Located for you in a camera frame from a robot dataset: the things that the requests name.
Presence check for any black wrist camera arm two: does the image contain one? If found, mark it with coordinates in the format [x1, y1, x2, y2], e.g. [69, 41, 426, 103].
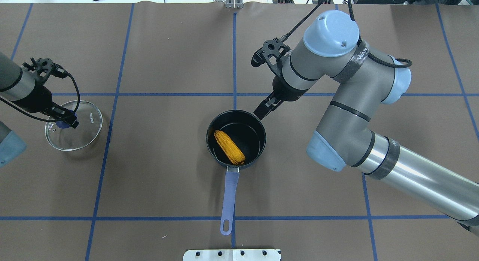
[250, 35, 292, 78]

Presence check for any glass pot lid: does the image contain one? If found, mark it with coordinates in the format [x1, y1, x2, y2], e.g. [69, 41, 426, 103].
[45, 100, 103, 151]

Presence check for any black wrist camera arm one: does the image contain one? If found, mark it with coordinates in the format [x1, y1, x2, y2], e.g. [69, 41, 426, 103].
[22, 58, 70, 85]

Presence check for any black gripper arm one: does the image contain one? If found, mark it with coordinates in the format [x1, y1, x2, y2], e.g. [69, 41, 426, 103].
[21, 85, 79, 128]

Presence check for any aluminium frame post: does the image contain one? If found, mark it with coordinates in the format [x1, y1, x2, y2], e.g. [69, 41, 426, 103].
[225, 0, 244, 9]

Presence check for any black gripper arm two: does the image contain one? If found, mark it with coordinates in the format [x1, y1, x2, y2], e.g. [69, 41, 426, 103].
[253, 76, 309, 121]

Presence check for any black cable on arm two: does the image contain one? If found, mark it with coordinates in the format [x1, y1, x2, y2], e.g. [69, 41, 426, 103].
[283, 0, 413, 69]

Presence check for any dark blue saucepan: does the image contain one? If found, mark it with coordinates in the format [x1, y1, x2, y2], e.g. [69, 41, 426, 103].
[206, 110, 266, 236]

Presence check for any yellow corn cob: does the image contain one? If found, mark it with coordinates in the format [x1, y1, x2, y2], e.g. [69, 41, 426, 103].
[214, 131, 246, 166]

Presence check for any silver grey robot arm two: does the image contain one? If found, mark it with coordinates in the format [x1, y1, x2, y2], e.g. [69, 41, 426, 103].
[251, 10, 479, 235]

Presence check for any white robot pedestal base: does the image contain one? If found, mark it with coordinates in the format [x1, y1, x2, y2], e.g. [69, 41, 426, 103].
[183, 249, 282, 261]

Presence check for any black cable on arm one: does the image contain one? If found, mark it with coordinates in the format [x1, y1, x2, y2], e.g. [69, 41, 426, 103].
[0, 68, 81, 123]

